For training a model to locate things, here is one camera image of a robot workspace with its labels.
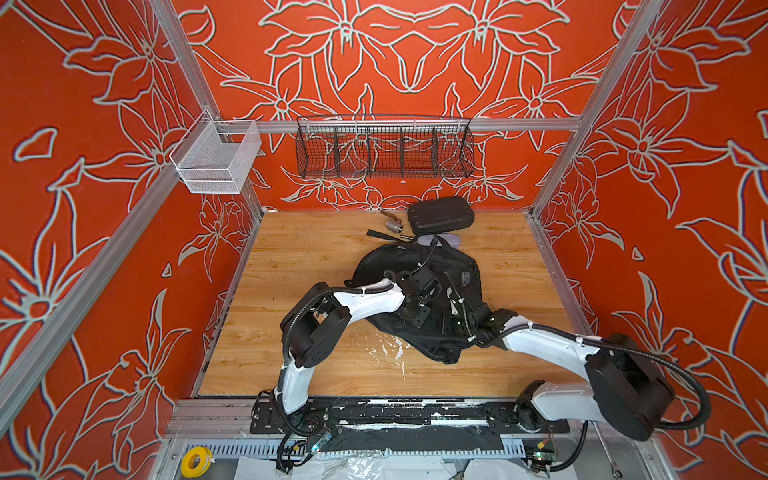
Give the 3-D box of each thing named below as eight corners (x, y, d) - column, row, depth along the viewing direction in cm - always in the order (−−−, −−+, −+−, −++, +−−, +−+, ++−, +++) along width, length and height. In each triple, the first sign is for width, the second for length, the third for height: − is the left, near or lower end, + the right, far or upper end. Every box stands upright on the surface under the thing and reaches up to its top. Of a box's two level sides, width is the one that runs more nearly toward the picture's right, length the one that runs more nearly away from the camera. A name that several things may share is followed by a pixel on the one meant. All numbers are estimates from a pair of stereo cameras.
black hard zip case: (414, 239, 112) (415, 228, 108) (405, 210, 122) (406, 200, 118) (476, 230, 115) (479, 220, 110) (462, 203, 125) (465, 192, 120)
